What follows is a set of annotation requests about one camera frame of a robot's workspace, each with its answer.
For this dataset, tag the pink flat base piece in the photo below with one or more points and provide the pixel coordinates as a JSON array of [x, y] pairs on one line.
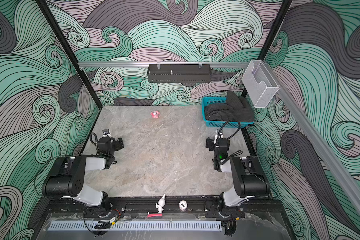
[[155, 216]]

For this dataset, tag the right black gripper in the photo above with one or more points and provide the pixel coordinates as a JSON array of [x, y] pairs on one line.
[[210, 144]]

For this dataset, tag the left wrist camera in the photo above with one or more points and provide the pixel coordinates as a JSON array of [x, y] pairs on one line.
[[106, 133]]

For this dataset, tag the dark pinstriped long sleeve shirt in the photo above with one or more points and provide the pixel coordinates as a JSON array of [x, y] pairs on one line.
[[235, 108]]

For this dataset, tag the aluminium rail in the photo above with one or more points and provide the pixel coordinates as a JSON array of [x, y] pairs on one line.
[[294, 99], [125, 64]]

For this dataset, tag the aluminium right rail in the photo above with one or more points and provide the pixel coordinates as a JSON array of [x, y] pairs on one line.
[[294, 99]]

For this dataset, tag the black perforated wall tray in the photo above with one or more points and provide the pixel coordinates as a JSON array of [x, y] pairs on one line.
[[179, 73]]

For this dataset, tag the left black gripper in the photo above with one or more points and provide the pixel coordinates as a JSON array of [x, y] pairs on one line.
[[118, 143]]

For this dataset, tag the teal plastic basket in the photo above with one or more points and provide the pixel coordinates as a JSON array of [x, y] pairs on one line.
[[206, 101]]

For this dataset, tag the pink toy figure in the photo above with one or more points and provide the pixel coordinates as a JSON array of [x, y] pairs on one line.
[[155, 114]]

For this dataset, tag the white slotted cable duct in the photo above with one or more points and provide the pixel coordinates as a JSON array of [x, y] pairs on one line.
[[154, 225]]

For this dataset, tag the clear acrylic wall holder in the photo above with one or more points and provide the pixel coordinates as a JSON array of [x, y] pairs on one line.
[[260, 83]]

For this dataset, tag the white rabbit figurine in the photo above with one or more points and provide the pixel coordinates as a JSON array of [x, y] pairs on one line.
[[160, 204]]

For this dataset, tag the aluminium back rail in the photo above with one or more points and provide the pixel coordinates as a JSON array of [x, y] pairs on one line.
[[125, 64]]

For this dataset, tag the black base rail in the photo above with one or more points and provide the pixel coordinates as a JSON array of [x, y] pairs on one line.
[[198, 206]]

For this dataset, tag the small white patterned jar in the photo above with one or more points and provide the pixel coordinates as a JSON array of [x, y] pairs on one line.
[[183, 206]]

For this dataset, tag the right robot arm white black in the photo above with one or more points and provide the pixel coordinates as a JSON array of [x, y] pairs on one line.
[[249, 180]]

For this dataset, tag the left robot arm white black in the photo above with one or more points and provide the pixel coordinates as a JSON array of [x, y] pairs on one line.
[[66, 178]]

